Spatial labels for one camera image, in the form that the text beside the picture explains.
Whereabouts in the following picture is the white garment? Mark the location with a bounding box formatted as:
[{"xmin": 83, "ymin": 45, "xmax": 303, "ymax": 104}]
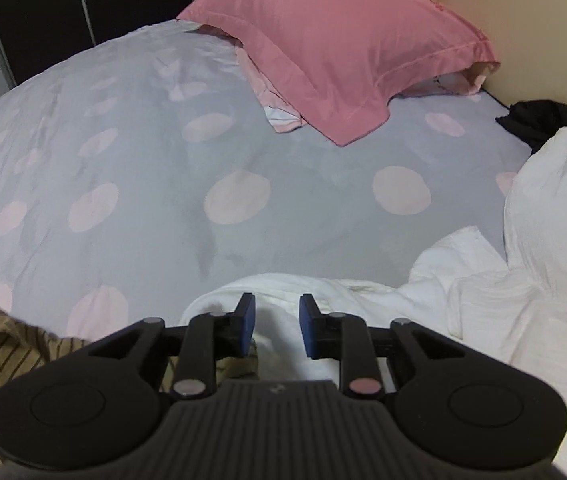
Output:
[{"xmin": 185, "ymin": 127, "xmax": 567, "ymax": 474}]

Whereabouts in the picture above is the light pink lower pillow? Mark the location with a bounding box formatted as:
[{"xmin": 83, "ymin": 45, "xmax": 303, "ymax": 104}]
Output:
[{"xmin": 235, "ymin": 47, "xmax": 496, "ymax": 133}]

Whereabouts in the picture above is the black garment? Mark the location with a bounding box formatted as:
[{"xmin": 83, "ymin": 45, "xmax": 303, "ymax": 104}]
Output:
[{"xmin": 496, "ymin": 100, "xmax": 567, "ymax": 154}]

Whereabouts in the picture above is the grey pink-dotted bed sheet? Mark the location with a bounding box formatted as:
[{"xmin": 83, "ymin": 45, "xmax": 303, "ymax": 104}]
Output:
[{"xmin": 0, "ymin": 21, "xmax": 530, "ymax": 339}]

